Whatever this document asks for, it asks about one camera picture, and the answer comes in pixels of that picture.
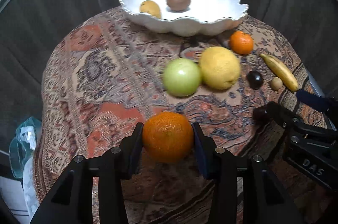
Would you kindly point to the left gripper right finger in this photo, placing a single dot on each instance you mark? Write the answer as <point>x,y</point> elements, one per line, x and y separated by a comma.
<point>246,181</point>

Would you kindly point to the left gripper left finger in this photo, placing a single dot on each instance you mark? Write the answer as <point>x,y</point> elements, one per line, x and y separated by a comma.
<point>70,198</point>

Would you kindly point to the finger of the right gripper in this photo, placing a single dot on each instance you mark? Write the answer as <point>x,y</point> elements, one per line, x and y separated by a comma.
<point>289,121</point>
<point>325,105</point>

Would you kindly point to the small tan round fruit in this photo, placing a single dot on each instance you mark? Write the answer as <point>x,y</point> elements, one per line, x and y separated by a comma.
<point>276,83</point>

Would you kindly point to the large orange tangerine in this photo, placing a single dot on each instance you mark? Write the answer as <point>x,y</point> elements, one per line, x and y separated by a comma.
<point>168,137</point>

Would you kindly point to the brown kiwi fruit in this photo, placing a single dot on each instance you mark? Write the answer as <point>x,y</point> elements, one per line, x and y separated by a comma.
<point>178,5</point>

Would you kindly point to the yellow orange mango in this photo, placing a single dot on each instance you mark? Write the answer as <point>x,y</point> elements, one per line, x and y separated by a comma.
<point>151,8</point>

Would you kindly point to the small yellow banana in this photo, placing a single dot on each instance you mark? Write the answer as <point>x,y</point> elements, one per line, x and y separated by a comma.
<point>281,71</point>

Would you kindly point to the dark purple plum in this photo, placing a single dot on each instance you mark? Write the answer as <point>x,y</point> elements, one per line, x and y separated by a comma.
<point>255,79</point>

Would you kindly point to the blue plastic bag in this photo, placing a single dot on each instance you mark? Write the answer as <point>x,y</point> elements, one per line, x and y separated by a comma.
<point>23,145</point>

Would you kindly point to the large yellow lemon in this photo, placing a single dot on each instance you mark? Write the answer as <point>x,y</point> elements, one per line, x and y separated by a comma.
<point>220,67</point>

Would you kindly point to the small orange mandarin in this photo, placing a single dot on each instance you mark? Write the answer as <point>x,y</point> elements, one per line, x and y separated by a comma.
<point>241,43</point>

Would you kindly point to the green apple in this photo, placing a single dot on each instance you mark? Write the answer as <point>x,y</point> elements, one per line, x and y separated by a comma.
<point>181,77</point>

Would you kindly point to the patterned paisley tablecloth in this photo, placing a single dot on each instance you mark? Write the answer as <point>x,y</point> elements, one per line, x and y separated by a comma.
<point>105,76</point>

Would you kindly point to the white scalloped bowl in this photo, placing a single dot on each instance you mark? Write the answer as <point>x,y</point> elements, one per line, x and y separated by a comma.
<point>207,17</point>

